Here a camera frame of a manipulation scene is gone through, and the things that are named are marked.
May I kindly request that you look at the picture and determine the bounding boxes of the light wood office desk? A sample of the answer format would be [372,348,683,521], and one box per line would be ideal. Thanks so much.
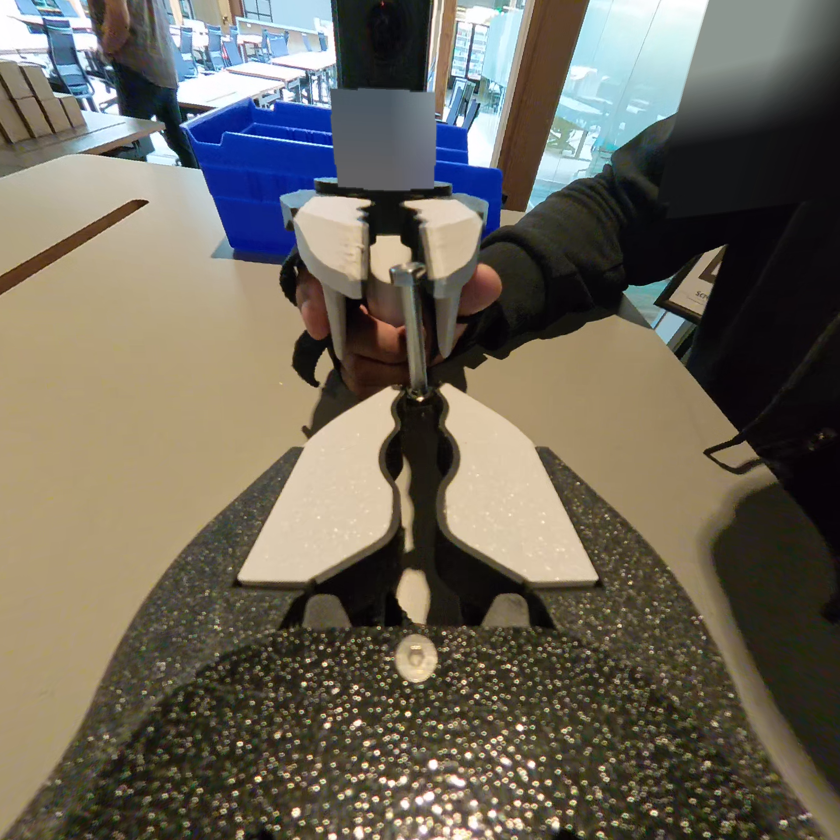
[176,69,291,114]

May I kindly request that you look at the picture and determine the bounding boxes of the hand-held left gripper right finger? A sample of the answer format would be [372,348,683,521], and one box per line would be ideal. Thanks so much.
[430,384,599,601]

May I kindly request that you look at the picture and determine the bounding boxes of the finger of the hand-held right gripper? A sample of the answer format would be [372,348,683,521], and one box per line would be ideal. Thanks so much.
[403,197,487,361]
[292,197,373,361]

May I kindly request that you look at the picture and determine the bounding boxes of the person's right forearm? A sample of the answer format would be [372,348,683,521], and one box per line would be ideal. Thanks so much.
[479,115,680,358]

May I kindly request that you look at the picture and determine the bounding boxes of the black cord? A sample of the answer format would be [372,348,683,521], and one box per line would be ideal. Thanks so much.
[703,430,772,475]

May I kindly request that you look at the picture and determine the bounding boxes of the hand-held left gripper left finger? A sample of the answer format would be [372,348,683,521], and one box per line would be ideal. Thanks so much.
[236,384,408,599]

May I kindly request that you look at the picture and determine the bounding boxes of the stack of cardboard boxes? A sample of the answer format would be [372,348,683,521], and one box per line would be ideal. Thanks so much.
[0,59,88,147]

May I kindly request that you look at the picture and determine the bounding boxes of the person's right hand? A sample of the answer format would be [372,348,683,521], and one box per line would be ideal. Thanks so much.
[281,246,508,398]

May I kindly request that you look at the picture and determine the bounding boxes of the blue plastic tote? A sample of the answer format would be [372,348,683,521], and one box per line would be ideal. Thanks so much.
[180,98,505,263]

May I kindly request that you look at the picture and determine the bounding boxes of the black framed floor sign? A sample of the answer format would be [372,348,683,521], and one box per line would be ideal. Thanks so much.
[655,246,731,324]

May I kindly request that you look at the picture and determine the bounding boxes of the metal bolt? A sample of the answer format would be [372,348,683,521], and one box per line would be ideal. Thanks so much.
[390,262,434,403]

